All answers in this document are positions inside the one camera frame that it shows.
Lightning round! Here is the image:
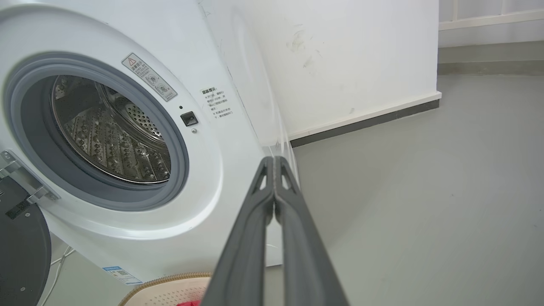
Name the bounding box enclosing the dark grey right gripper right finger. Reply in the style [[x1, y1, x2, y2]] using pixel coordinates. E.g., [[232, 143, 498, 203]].
[[274, 156, 350, 306]]

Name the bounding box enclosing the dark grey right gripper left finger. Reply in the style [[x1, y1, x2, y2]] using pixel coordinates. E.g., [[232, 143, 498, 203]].
[[200, 156, 275, 306]]

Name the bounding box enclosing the cream perforated laundry basket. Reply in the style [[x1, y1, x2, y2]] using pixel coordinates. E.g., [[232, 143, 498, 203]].
[[118, 272, 214, 306]]

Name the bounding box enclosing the stainless steel washing machine drum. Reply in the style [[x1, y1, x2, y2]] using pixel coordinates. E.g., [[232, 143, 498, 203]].
[[51, 75, 173, 186]]

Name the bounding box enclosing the washing machine door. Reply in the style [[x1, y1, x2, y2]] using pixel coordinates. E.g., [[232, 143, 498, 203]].
[[0, 176, 52, 306]]

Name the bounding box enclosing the blue energy label sticker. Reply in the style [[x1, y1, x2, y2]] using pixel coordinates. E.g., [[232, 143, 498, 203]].
[[102, 266, 143, 286]]

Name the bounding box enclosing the white text sticker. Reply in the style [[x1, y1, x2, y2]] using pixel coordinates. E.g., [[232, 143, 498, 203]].
[[199, 87, 235, 120]]

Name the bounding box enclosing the white and dark baseboard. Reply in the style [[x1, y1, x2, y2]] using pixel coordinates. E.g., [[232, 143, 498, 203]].
[[289, 91, 442, 148]]

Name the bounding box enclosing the grey warning sticker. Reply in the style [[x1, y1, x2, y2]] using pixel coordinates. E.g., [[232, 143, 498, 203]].
[[121, 52, 179, 102]]

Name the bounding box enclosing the white front-load washing machine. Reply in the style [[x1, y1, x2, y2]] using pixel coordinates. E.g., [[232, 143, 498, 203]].
[[0, 0, 300, 286]]

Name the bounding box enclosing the metal door hinge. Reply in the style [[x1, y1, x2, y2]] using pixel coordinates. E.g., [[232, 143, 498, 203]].
[[0, 149, 60, 204]]

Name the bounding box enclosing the thin white floor cable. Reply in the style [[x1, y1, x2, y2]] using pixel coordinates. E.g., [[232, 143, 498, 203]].
[[39, 246, 77, 306]]

